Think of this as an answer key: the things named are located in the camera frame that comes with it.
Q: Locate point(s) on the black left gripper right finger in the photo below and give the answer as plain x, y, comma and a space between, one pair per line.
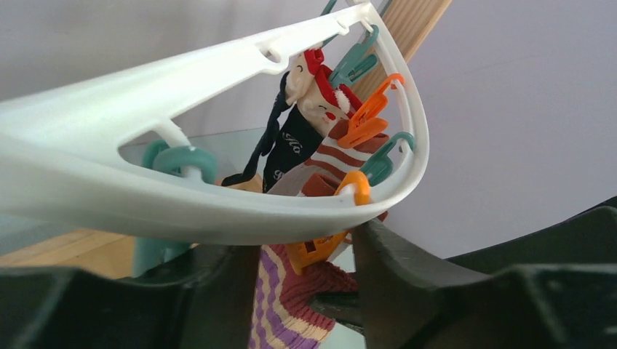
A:
410, 298

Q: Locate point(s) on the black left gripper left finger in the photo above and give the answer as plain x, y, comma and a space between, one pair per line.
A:
201, 299

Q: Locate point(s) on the orange cuffed grey sock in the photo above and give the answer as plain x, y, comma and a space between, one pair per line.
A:
338, 161

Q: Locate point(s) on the white round clip hanger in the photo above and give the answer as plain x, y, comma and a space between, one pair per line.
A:
61, 159

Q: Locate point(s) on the navy santa sock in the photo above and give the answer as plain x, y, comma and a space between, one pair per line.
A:
260, 144
307, 107

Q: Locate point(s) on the beige red striped sock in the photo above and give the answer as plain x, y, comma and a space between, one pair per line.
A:
281, 316

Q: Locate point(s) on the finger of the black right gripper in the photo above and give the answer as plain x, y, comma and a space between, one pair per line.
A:
587, 238

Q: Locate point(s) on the teal clothespin holding sock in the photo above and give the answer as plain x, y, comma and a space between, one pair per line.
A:
379, 166

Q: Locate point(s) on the wooden hanger stand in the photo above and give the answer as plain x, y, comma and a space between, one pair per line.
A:
110, 254

